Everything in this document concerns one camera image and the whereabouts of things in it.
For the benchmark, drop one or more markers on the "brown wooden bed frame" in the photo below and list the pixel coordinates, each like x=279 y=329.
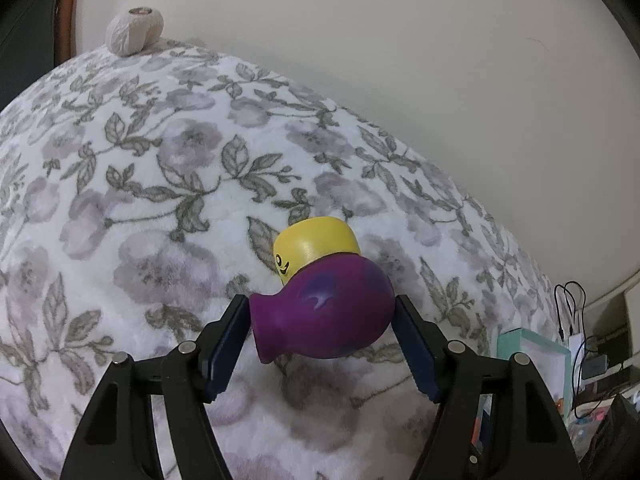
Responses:
x=65 y=10

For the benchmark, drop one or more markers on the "white yarn ball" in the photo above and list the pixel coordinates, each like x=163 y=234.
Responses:
x=135 y=32

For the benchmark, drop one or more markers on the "small black charger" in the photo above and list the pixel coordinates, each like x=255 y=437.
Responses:
x=595 y=367

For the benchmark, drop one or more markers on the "floral fleece blanket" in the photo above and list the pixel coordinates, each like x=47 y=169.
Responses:
x=150 y=210

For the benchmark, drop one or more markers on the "dark cloth bundle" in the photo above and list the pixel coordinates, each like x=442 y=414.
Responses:
x=610 y=440

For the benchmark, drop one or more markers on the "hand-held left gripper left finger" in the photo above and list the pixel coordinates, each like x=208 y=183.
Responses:
x=225 y=355

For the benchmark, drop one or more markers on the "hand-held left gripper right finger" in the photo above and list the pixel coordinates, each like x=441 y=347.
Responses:
x=417 y=355

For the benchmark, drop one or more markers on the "yellow smiley toy head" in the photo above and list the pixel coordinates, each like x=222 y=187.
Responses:
x=315 y=242

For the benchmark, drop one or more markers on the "purple vase-shaped toy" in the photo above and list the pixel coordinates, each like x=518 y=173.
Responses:
x=330 y=310

